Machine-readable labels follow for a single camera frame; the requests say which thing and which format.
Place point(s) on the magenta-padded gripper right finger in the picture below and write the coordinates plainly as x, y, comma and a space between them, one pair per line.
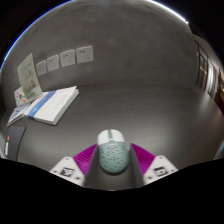
159, 170

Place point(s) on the green menu sign stand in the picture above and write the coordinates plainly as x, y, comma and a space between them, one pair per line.
29, 78

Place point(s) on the white and teal computer mouse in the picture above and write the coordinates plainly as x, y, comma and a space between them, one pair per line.
112, 156

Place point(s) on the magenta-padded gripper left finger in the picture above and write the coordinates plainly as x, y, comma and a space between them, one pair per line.
71, 170

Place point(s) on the white book with blue stripe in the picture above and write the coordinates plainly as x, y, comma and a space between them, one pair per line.
53, 105

